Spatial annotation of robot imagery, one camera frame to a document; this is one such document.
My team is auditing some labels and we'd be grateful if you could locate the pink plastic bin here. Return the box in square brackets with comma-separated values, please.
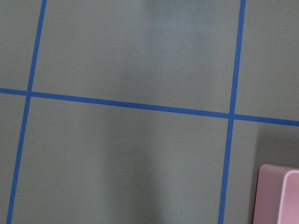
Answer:
[253, 164, 299, 224]

